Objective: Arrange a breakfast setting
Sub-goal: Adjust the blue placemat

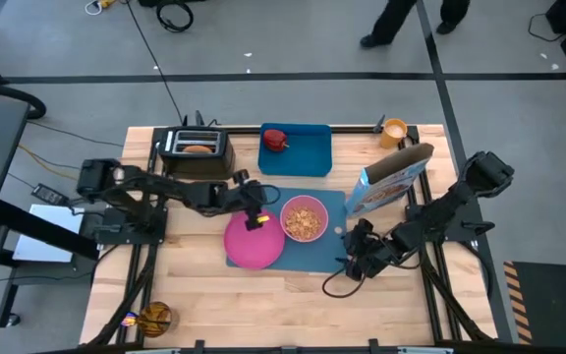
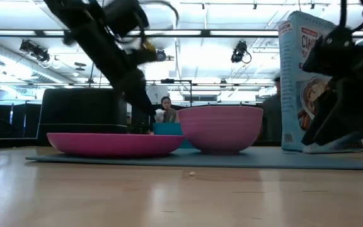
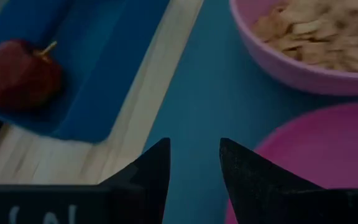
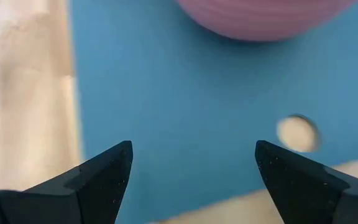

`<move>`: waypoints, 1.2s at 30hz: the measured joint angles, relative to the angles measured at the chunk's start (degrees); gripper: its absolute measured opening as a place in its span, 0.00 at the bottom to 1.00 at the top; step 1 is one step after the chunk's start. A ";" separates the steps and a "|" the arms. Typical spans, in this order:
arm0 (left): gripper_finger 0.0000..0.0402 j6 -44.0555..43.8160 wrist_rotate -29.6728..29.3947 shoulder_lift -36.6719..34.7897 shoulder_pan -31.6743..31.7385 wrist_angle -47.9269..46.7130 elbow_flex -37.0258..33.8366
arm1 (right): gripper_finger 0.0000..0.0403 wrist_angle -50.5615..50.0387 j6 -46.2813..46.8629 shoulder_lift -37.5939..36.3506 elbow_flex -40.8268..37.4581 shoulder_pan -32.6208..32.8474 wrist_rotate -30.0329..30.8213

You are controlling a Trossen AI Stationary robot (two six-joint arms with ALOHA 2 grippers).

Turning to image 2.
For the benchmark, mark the blue plastic tray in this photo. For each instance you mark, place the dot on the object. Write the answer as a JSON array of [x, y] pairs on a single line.
[[167, 128]]

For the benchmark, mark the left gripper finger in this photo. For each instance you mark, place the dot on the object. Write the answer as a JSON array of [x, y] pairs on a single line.
[[143, 102]]

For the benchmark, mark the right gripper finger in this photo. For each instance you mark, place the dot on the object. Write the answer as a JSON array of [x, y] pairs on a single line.
[[358, 113], [326, 104]]

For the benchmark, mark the blue cinnamon squares cereal box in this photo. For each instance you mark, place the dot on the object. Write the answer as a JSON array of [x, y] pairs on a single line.
[[291, 79]]

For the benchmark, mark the magenta plate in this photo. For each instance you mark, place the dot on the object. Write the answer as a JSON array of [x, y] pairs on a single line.
[[115, 145]]

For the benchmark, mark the round black ceiling camera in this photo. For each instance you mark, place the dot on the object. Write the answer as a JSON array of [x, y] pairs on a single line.
[[162, 55]]

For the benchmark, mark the person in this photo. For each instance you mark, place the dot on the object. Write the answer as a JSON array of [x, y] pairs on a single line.
[[271, 110], [169, 108]]

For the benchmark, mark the light pink bowl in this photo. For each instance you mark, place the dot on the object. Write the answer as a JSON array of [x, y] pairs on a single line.
[[221, 129]]

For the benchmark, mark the white cup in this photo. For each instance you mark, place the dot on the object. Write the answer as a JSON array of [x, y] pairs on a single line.
[[159, 116]]

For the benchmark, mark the black overhead frame bar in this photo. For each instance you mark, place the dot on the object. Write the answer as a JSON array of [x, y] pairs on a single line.
[[232, 32]]

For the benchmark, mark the blue placemat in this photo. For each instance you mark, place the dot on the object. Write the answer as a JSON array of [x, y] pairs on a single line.
[[263, 159]]

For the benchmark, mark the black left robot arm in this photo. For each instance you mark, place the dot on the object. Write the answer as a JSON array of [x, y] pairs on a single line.
[[96, 34]]

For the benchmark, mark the cereal piece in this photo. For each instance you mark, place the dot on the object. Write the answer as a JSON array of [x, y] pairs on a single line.
[[192, 173]]

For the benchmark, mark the black ceiling camera cluster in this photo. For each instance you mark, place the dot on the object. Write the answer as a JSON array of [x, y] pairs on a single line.
[[35, 50]]

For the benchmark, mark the black toaster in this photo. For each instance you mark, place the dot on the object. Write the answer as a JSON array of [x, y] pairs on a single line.
[[80, 110]]

